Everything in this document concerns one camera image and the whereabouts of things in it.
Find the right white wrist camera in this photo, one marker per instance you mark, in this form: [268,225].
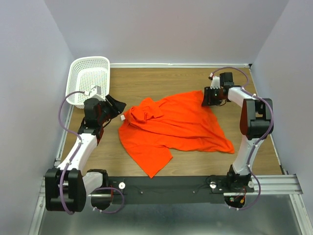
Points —
[215,81]

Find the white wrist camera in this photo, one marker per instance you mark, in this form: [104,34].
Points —
[215,81]
[95,92]

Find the aluminium frame rail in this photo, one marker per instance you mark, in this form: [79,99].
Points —
[262,185]

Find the white perforated plastic basket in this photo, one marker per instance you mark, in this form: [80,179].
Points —
[85,73]

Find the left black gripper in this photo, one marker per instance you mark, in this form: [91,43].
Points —
[116,108]

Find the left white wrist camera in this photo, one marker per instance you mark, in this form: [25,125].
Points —
[95,92]

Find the black mounting base plate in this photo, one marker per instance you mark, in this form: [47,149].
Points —
[104,197]

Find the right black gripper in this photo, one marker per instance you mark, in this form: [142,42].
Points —
[207,100]

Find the orange t-shirt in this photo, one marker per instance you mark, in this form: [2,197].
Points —
[150,130]

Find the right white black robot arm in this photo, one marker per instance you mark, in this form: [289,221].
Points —
[256,123]

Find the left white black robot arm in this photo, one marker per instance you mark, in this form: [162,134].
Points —
[66,189]

